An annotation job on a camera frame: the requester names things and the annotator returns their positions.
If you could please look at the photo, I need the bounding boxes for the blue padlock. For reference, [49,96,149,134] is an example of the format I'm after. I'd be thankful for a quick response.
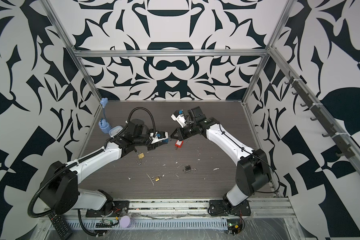
[156,132,169,142]

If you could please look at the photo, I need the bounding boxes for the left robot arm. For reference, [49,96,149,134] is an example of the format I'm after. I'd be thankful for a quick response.
[27,116,169,218]

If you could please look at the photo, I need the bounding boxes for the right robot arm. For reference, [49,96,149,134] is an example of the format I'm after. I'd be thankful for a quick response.
[171,114,274,216]

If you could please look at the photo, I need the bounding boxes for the brass padlock with key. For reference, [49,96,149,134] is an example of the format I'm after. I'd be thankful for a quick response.
[136,152,145,165]

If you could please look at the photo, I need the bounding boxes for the red padlock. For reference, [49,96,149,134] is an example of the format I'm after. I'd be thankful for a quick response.
[175,140,184,150]

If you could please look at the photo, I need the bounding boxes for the light blue alarm clock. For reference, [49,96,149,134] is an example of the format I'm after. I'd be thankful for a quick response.
[109,126,124,138]

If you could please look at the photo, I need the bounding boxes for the black padlock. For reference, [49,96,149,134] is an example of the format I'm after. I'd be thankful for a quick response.
[183,165,198,174]

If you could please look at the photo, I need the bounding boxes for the purple round lid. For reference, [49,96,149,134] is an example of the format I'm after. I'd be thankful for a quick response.
[119,216,135,229]

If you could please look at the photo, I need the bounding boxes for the green circuit board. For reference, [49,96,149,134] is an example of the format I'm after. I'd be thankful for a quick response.
[228,218,245,236]

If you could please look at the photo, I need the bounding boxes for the black remote control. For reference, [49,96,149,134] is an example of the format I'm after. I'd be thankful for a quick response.
[48,212,73,240]

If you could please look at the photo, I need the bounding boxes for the black hook rack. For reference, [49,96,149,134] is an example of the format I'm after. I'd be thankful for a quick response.
[286,76,356,159]

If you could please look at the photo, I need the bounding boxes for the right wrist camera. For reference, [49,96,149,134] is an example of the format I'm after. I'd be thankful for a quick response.
[171,110,187,128]

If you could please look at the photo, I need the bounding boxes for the white cable duct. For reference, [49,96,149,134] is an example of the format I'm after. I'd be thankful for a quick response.
[67,219,228,231]

